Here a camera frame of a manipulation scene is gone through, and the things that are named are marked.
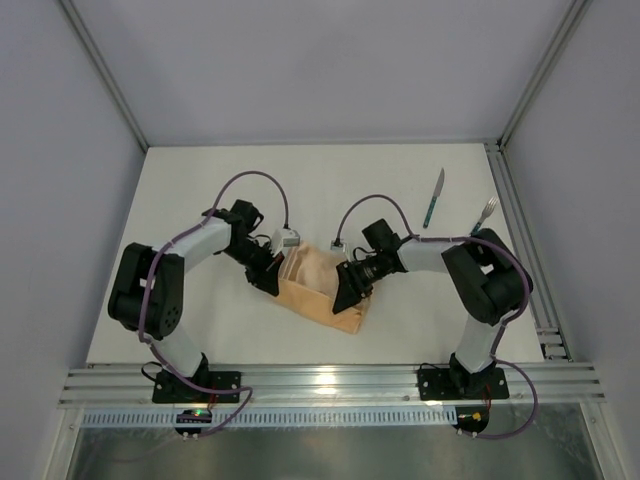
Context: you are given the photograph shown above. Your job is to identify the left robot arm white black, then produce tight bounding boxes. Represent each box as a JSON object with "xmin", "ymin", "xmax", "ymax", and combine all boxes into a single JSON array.
[{"xmin": 107, "ymin": 200, "xmax": 284, "ymax": 380}]

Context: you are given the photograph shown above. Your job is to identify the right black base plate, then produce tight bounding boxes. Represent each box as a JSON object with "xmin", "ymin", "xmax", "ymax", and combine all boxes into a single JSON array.
[{"xmin": 416, "ymin": 363, "xmax": 510, "ymax": 401}]

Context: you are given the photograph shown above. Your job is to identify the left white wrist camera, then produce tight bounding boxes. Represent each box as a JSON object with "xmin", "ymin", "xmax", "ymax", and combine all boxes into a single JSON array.
[{"xmin": 270, "ymin": 228, "xmax": 301, "ymax": 256}]

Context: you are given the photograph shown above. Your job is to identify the corner aluminium post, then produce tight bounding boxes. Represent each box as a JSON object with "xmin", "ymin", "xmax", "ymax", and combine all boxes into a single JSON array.
[
  {"xmin": 56, "ymin": 0, "xmax": 150, "ymax": 153},
  {"xmin": 498, "ymin": 0, "xmax": 591, "ymax": 147}
]

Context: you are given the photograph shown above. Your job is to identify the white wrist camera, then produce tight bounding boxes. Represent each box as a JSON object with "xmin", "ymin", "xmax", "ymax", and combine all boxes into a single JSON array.
[
  {"xmin": 270, "ymin": 228, "xmax": 301, "ymax": 256},
  {"xmin": 330, "ymin": 238, "xmax": 350, "ymax": 257}
]

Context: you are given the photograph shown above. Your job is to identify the green handled fork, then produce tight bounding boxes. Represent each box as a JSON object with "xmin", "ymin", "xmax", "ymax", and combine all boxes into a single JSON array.
[{"xmin": 470, "ymin": 196, "xmax": 499, "ymax": 235}]

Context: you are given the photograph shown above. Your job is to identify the left controller board with led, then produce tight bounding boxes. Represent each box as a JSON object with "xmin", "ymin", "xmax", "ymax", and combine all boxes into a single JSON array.
[{"xmin": 174, "ymin": 408, "xmax": 212, "ymax": 438}]

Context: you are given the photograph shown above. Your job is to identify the right side aluminium rail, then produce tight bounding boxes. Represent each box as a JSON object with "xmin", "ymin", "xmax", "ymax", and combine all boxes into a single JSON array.
[{"xmin": 484, "ymin": 140, "xmax": 573, "ymax": 362}]

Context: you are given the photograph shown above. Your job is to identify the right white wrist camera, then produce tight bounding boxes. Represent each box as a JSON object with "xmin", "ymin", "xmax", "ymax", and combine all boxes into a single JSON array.
[{"xmin": 330, "ymin": 238, "xmax": 350, "ymax": 257}]

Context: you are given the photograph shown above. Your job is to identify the slotted grey cable duct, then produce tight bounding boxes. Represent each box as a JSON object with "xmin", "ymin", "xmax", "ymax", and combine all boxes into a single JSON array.
[{"xmin": 81, "ymin": 404, "xmax": 456, "ymax": 428}]

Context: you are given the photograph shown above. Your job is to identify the front aluminium rail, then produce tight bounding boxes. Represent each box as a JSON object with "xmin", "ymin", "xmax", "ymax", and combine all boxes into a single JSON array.
[{"xmin": 58, "ymin": 362, "xmax": 606, "ymax": 408}]

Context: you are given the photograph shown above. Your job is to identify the beige satin napkin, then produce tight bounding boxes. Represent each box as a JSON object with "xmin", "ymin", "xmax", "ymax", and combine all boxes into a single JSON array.
[{"xmin": 274, "ymin": 242, "xmax": 370, "ymax": 334}]

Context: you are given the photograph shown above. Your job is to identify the green handled knife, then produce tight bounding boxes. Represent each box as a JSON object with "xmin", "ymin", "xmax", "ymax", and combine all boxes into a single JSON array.
[{"xmin": 422, "ymin": 168, "xmax": 445, "ymax": 229}]

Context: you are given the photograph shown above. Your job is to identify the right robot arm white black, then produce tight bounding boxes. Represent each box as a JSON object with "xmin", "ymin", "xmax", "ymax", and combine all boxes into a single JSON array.
[{"xmin": 332, "ymin": 219, "xmax": 533, "ymax": 401}]

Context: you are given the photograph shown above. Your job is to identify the right controller board yellow plug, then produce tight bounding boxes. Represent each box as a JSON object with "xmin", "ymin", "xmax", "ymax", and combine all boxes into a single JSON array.
[{"xmin": 453, "ymin": 405, "xmax": 490, "ymax": 436}]

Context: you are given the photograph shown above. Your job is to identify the right corner aluminium post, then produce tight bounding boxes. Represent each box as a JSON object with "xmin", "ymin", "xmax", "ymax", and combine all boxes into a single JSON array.
[{"xmin": 498, "ymin": 0, "xmax": 591, "ymax": 147}]

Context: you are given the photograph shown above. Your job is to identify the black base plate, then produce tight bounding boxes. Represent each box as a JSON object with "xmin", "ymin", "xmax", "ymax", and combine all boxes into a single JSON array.
[
  {"xmin": 416, "ymin": 363, "xmax": 510, "ymax": 401},
  {"xmin": 151, "ymin": 368, "xmax": 243, "ymax": 404}
]

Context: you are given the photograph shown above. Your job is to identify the left corner aluminium post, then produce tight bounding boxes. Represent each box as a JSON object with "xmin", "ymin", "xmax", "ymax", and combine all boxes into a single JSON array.
[{"xmin": 56, "ymin": 0, "xmax": 150, "ymax": 153}]

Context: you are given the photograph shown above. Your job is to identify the aluminium rail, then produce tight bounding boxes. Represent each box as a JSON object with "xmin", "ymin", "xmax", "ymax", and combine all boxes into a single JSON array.
[
  {"xmin": 484, "ymin": 140, "xmax": 573, "ymax": 362},
  {"xmin": 58, "ymin": 362, "xmax": 606, "ymax": 408}
]

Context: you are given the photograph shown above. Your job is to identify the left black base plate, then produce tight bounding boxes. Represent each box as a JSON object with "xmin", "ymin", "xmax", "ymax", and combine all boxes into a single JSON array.
[{"xmin": 151, "ymin": 368, "xmax": 243, "ymax": 404}]

